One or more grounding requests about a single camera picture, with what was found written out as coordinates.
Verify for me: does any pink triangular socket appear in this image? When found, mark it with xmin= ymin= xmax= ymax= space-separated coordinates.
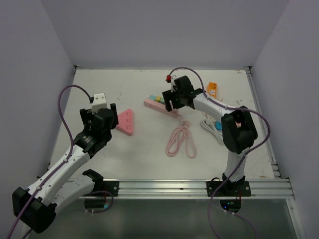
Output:
xmin=116 ymin=109 xmax=134 ymax=136

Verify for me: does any long pink power strip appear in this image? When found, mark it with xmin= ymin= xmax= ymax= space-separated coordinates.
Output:
xmin=144 ymin=98 xmax=179 ymax=118

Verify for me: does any orange power strip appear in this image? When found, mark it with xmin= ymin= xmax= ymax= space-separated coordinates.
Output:
xmin=207 ymin=82 xmax=217 ymax=98

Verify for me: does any pink cord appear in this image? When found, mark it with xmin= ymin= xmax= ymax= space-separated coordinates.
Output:
xmin=165 ymin=116 xmax=197 ymax=159

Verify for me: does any blue plug adapter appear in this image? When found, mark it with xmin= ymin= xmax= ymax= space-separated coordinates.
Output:
xmin=215 ymin=121 xmax=222 ymax=131

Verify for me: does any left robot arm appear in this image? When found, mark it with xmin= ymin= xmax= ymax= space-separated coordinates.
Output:
xmin=12 ymin=104 xmax=119 ymax=234

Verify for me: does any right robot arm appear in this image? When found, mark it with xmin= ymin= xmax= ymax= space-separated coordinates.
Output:
xmin=162 ymin=75 xmax=258 ymax=196

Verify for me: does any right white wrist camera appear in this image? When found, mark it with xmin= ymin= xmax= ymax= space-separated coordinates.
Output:
xmin=165 ymin=74 xmax=176 ymax=92

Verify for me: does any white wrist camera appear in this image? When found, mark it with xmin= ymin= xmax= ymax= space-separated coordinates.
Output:
xmin=91 ymin=93 xmax=107 ymax=114
xmin=165 ymin=74 xmax=176 ymax=92

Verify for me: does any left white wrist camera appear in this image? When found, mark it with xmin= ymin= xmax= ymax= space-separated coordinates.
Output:
xmin=91 ymin=93 xmax=107 ymax=114

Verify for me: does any white power strip cord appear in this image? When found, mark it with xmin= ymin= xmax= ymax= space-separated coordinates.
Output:
xmin=200 ymin=118 xmax=225 ymax=145

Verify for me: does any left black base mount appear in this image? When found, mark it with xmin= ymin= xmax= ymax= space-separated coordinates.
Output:
xmin=85 ymin=180 xmax=119 ymax=199

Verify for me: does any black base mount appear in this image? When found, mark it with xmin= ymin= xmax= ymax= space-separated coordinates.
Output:
xmin=85 ymin=180 xmax=119 ymax=199
xmin=206 ymin=177 xmax=252 ymax=197

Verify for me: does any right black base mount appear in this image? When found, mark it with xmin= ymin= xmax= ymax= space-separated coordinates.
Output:
xmin=206 ymin=177 xmax=252 ymax=197

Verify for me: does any right side rail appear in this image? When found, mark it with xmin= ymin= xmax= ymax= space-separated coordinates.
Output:
xmin=245 ymin=66 xmax=281 ymax=179

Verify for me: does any aluminium front rail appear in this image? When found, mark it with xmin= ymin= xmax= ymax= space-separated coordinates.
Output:
xmin=74 ymin=178 xmax=296 ymax=200

